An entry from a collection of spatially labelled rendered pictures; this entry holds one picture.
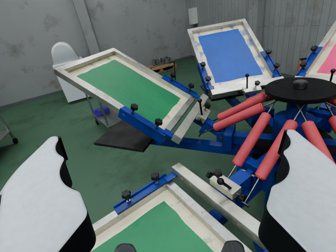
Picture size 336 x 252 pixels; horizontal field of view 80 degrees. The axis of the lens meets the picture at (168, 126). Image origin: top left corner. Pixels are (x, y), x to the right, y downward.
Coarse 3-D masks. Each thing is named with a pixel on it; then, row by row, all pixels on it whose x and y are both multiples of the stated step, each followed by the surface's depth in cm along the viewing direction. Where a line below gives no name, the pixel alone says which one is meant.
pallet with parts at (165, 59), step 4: (152, 60) 720; (156, 60) 720; (160, 60) 726; (164, 60) 734; (168, 60) 710; (156, 64) 727; (164, 64) 714; (168, 64) 704; (172, 64) 694; (152, 68) 691; (156, 68) 682; (160, 68) 681; (164, 68) 721; (172, 68) 696; (156, 72) 684
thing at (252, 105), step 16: (256, 96) 114; (224, 112) 127; (240, 112) 110; (256, 112) 105; (256, 128) 98; (288, 128) 89; (304, 128) 88; (272, 144) 91; (320, 144) 83; (240, 160) 97; (272, 160) 88; (256, 176) 90
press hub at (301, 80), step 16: (288, 80) 108; (304, 80) 97; (320, 80) 101; (272, 96) 96; (288, 96) 92; (304, 96) 89; (320, 96) 87; (288, 112) 104; (304, 112) 101; (272, 128) 113; (256, 144) 114
